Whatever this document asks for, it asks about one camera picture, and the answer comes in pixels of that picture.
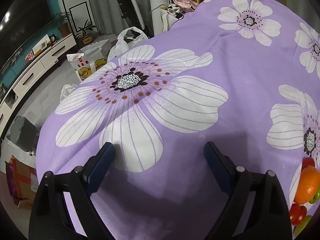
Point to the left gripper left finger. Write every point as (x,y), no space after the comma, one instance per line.
(50,218)

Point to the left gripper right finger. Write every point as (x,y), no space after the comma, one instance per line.
(269,215)

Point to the large orange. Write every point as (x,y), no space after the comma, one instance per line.
(308,185)

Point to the red cherry tomato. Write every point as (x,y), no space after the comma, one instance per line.
(308,161)

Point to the green lime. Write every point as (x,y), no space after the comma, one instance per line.
(316,197)

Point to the white tv cabinet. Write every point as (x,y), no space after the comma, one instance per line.
(29,77)

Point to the purple floral tablecloth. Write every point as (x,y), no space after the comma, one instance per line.
(243,74)

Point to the red yellow gift box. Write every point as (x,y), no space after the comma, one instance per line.
(90,58)

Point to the potted plant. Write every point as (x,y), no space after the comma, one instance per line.
(84,33)

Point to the white plastic bag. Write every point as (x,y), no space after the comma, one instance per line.
(122,46)

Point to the black television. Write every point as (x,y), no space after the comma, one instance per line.
(23,19)

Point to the pink clothes pile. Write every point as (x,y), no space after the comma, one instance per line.
(186,5)

